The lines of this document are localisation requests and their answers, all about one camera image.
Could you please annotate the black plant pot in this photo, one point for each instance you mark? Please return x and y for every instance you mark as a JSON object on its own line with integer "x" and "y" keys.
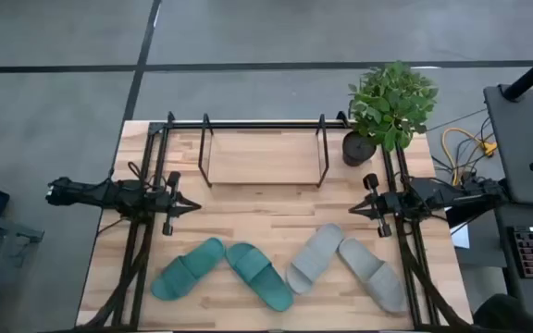
{"x": 356, "y": 150}

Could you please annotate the grey rubber slide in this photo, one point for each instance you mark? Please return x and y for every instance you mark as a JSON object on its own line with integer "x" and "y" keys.
{"x": 373, "y": 275}
{"x": 315, "y": 259}

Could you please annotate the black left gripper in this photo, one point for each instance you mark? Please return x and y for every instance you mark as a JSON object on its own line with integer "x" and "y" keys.
{"x": 171, "y": 205}

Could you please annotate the wooden shelf with black frame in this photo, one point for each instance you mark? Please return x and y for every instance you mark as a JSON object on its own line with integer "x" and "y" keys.
{"x": 262, "y": 157}

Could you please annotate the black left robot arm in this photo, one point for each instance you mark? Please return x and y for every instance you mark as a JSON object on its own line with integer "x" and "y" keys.
{"x": 109, "y": 196}

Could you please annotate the grey desk with pole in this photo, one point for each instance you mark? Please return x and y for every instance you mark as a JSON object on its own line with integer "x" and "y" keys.
{"x": 521, "y": 148}

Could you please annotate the black slanted pole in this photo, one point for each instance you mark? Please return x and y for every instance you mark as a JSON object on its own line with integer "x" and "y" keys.
{"x": 530, "y": 76}

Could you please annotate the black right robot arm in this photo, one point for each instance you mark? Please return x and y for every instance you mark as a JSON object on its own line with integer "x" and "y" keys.
{"x": 437, "y": 196}

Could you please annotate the green rubber slide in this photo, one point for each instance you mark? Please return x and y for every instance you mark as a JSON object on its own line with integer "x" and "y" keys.
{"x": 183, "y": 273}
{"x": 259, "y": 277}

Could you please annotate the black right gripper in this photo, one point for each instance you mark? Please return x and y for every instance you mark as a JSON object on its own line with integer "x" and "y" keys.
{"x": 382, "y": 203}

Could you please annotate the green leafy plant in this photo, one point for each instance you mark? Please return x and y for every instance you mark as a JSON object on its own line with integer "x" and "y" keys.
{"x": 391, "y": 104}

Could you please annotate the white paper sheet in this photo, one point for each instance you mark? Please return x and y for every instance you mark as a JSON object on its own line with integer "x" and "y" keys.
{"x": 462, "y": 237}

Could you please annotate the person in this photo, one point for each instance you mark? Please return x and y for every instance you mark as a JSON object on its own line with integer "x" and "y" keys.
{"x": 507, "y": 316}

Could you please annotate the black metal table frame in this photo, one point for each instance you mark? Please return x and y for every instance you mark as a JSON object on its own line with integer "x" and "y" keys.
{"x": 271, "y": 125}

